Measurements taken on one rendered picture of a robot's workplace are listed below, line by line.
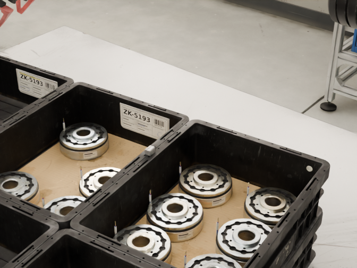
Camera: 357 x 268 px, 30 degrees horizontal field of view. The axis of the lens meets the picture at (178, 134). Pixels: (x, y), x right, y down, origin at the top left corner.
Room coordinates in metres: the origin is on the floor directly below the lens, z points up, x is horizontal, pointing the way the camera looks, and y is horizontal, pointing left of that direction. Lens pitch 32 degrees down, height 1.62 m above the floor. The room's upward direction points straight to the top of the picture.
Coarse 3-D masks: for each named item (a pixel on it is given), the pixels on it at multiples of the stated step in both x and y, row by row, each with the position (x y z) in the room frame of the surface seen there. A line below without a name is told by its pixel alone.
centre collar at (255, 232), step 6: (240, 228) 0.89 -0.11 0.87; (246, 228) 0.89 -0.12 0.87; (252, 228) 0.89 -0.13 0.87; (234, 234) 0.87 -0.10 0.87; (258, 234) 0.87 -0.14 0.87; (234, 240) 0.86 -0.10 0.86; (240, 240) 0.86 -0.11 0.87; (252, 240) 0.86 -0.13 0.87; (258, 240) 0.86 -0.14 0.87; (246, 246) 0.85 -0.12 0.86
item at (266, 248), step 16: (208, 128) 1.13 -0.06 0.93; (224, 128) 1.12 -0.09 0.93; (256, 144) 1.07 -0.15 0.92; (272, 144) 1.06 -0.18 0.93; (144, 160) 1.01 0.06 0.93; (304, 160) 1.02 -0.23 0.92; (320, 160) 1.01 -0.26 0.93; (128, 176) 0.96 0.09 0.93; (320, 176) 0.96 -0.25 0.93; (112, 192) 0.91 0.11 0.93; (304, 192) 0.91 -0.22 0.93; (96, 208) 0.87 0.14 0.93; (288, 208) 0.87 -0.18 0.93; (304, 208) 0.89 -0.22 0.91; (288, 224) 0.84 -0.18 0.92; (112, 240) 0.79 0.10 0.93; (272, 240) 0.79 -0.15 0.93; (144, 256) 0.75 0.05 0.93
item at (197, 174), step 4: (196, 172) 1.06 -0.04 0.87; (200, 172) 1.06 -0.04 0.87; (204, 172) 1.06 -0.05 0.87; (208, 172) 1.06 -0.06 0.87; (212, 172) 1.06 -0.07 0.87; (196, 176) 1.04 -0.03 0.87; (212, 176) 1.05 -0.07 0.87; (216, 176) 1.04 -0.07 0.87; (196, 180) 1.03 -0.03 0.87; (200, 180) 1.03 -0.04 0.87; (212, 180) 1.03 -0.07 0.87; (216, 180) 1.03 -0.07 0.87; (200, 184) 1.02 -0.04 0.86; (204, 184) 1.02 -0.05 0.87; (208, 184) 1.02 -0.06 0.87; (212, 184) 1.02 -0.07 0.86
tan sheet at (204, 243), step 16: (176, 192) 1.04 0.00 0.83; (240, 192) 1.04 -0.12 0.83; (208, 208) 0.99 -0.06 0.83; (224, 208) 0.99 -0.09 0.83; (240, 208) 0.99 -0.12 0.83; (208, 224) 0.95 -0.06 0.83; (192, 240) 0.90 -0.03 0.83; (208, 240) 0.90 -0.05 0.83; (176, 256) 0.86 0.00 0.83; (192, 256) 0.86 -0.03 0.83
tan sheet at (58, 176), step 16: (112, 144) 1.21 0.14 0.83; (128, 144) 1.21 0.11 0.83; (48, 160) 1.15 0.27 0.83; (64, 160) 1.15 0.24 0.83; (96, 160) 1.15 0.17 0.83; (112, 160) 1.15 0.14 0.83; (128, 160) 1.15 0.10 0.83; (48, 176) 1.09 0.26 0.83; (64, 176) 1.09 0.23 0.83; (80, 176) 1.09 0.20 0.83; (48, 192) 1.04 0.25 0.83; (64, 192) 1.04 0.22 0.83
